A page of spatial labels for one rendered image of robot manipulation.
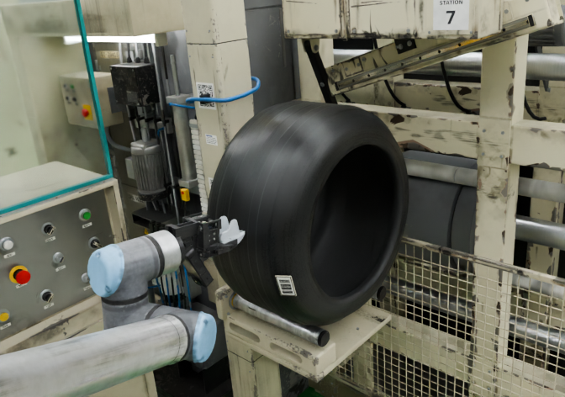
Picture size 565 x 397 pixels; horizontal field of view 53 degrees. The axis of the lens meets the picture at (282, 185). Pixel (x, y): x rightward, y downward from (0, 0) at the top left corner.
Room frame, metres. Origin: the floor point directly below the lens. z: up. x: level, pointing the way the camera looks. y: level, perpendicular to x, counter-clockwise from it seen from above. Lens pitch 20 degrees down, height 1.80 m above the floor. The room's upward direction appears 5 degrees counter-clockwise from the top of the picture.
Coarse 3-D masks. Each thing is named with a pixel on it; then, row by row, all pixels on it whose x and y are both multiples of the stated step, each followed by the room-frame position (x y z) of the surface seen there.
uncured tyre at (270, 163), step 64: (256, 128) 1.39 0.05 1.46; (320, 128) 1.31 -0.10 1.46; (384, 128) 1.46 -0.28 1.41; (256, 192) 1.24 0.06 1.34; (320, 192) 1.24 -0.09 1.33; (384, 192) 1.62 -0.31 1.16; (256, 256) 1.19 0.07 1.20; (320, 256) 1.63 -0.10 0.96; (384, 256) 1.46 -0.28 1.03; (320, 320) 1.26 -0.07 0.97
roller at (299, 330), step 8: (232, 304) 1.49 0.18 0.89; (240, 304) 1.46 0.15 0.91; (248, 304) 1.44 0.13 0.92; (248, 312) 1.44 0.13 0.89; (256, 312) 1.41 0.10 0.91; (264, 312) 1.40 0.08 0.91; (272, 312) 1.39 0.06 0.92; (272, 320) 1.37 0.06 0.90; (280, 320) 1.35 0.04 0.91; (288, 320) 1.34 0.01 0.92; (288, 328) 1.33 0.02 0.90; (296, 328) 1.31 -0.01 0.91; (304, 328) 1.30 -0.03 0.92; (312, 328) 1.29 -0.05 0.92; (320, 328) 1.29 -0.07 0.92; (304, 336) 1.29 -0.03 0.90; (312, 336) 1.27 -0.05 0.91; (320, 336) 1.26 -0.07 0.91; (328, 336) 1.28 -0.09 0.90; (320, 344) 1.26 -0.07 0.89
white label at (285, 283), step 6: (276, 276) 1.17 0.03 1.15; (282, 276) 1.16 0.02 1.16; (288, 276) 1.16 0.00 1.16; (282, 282) 1.17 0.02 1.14; (288, 282) 1.16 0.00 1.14; (282, 288) 1.17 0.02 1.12; (288, 288) 1.17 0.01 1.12; (294, 288) 1.16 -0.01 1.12; (282, 294) 1.18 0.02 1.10; (288, 294) 1.17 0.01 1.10; (294, 294) 1.16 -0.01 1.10
